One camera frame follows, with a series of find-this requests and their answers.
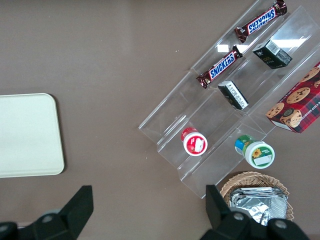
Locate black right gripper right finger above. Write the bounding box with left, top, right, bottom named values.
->
left=199, top=184, right=311, bottom=240

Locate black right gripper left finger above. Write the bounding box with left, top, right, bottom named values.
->
left=0, top=185, right=94, bottom=240

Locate light wicker basket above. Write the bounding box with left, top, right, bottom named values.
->
left=219, top=171, right=295, bottom=222

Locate cream rectangular tray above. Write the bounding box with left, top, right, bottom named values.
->
left=0, top=92, right=65, bottom=179

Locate aluminium foil container stack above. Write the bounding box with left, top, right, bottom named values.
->
left=228, top=186, right=288, bottom=227

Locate green lid sunflower jar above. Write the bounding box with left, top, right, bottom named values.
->
left=234, top=134, right=276, bottom=169

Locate red lid small jar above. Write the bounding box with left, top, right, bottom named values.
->
left=180, top=126, right=209, bottom=157

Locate clear acrylic stepped stand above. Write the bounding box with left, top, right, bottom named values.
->
left=138, top=0, right=320, bottom=200

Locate small black carton box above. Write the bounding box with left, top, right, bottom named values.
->
left=251, top=38, right=293, bottom=70
left=217, top=80, right=250, bottom=111

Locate red tartan cookie box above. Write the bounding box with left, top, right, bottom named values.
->
left=265, top=61, right=320, bottom=135

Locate Snickers chocolate bar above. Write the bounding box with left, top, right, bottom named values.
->
left=196, top=44, right=244, bottom=90
left=234, top=0, right=288, bottom=44

